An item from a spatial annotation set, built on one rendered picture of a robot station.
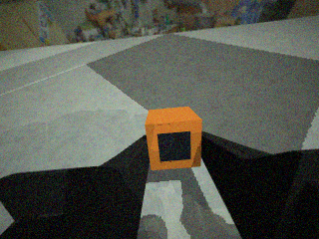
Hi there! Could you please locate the orange block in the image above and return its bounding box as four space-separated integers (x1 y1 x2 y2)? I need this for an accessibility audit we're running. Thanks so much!
145 107 202 170

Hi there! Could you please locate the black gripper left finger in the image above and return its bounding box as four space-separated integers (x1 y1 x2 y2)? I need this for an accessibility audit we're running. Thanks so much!
0 134 150 239

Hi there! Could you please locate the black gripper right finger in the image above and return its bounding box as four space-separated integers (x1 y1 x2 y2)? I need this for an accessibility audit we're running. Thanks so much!
201 131 319 239

